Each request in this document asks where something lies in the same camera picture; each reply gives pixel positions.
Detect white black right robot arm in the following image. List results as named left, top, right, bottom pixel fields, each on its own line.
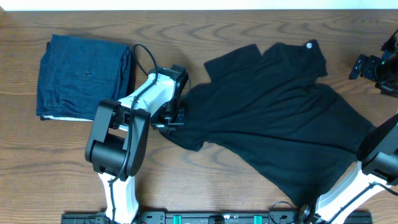
left=294, top=32, right=397, bottom=223

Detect folded white garment under jeans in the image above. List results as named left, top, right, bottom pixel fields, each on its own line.
left=40, top=116, right=93, bottom=122

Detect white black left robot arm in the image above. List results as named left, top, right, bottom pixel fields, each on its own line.
left=85, top=65, right=188, bottom=223

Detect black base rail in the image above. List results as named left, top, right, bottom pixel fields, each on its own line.
left=60, top=210, right=373, bottom=224

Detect black t-shirt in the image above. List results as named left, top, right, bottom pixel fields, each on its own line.
left=165, top=40, right=374, bottom=206

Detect folded dark blue jeans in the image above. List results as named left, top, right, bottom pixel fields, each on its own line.
left=36, top=34, right=132, bottom=120

